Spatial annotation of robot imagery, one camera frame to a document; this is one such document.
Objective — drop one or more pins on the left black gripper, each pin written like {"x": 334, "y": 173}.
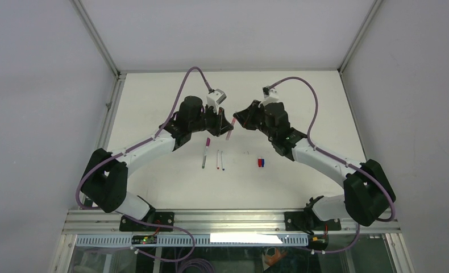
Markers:
{"x": 221, "y": 124}

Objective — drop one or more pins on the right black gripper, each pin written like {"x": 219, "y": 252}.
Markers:
{"x": 245, "y": 118}

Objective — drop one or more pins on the grey pen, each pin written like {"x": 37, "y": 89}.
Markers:
{"x": 205, "y": 152}

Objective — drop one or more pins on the pink pen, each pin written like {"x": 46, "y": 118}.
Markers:
{"x": 231, "y": 129}

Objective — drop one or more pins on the blue white pen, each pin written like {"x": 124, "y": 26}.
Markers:
{"x": 222, "y": 160}

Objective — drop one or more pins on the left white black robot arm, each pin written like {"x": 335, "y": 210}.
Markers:
{"x": 106, "y": 175}

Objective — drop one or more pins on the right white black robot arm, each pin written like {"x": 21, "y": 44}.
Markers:
{"x": 367, "y": 193}

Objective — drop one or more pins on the orange object below table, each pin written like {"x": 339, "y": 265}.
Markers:
{"x": 273, "y": 255}

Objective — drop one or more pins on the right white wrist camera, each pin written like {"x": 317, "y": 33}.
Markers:
{"x": 270, "y": 95}

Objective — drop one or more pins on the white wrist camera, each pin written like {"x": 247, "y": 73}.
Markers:
{"x": 214, "y": 99}
{"x": 270, "y": 95}

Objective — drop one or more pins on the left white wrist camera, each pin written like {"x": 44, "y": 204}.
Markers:
{"x": 214, "y": 99}

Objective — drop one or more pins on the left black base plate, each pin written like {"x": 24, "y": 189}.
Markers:
{"x": 160, "y": 220}

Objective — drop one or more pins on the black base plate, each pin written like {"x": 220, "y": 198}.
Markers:
{"x": 303, "y": 221}
{"x": 160, "y": 220}

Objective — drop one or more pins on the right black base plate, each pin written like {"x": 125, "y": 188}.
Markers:
{"x": 303, "y": 221}

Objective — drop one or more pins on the white slotted cable duct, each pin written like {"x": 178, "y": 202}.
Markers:
{"x": 203, "y": 240}

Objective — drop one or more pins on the aluminium front rail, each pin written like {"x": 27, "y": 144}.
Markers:
{"x": 214, "y": 221}

